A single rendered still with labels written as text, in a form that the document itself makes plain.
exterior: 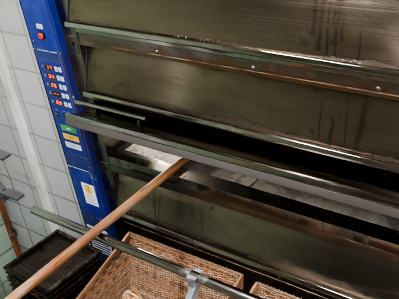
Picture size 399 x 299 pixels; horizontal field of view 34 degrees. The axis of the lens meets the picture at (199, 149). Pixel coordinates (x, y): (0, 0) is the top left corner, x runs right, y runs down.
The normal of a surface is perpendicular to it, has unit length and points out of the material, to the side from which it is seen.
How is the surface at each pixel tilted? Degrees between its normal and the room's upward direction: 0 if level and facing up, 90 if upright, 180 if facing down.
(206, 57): 90
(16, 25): 90
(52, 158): 90
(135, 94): 70
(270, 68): 90
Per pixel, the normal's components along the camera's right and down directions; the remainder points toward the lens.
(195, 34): -0.62, 0.16
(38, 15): -0.60, 0.48
